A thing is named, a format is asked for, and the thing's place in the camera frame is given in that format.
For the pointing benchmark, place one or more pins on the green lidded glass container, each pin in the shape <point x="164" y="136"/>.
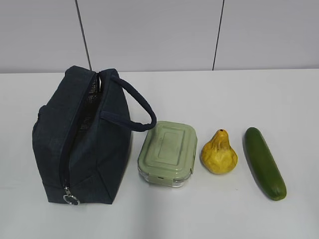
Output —
<point x="168" y="154"/>

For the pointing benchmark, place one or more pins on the green cucumber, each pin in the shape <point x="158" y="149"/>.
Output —
<point x="263" y="166"/>

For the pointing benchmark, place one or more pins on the dark blue fabric lunch bag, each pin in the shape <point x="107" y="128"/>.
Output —
<point x="82" y="137"/>

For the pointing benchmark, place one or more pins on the yellow pear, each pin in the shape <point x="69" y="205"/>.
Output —
<point x="217" y="155"/>

